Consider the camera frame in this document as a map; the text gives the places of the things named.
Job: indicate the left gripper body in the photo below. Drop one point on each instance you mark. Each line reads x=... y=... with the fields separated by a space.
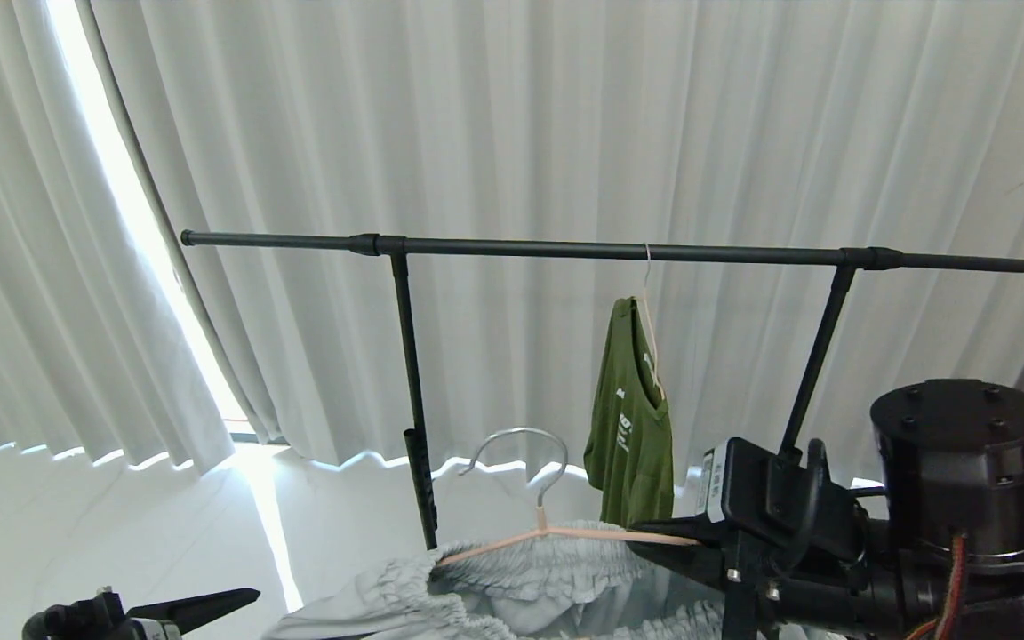
x=112 y=622

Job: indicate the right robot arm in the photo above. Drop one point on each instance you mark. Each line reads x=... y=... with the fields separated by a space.
x=956 y=462

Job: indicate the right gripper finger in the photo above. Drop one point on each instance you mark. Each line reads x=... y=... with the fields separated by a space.
x=690 y=562
x=676 y=527

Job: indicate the pink clothes hanger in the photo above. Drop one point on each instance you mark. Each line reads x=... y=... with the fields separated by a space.
x=619 y=534
x=647 y=267

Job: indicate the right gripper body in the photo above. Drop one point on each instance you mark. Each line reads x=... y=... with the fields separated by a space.
x=832 y=600

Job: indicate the pale grey garment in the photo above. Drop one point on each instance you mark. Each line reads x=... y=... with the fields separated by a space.
x=548 y=578

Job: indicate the black clothes rack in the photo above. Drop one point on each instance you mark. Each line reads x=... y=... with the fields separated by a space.
x=565 y=250

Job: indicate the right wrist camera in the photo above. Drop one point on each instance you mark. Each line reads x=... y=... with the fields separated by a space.
x=770 y=489

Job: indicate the green shirt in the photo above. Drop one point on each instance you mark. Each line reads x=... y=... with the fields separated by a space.
x=632 y=444

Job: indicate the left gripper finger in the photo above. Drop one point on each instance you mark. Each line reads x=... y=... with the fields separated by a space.
x=192 y=609

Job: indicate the white curtain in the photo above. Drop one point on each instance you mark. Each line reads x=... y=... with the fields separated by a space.
x=565 y=116
x=14 y=222

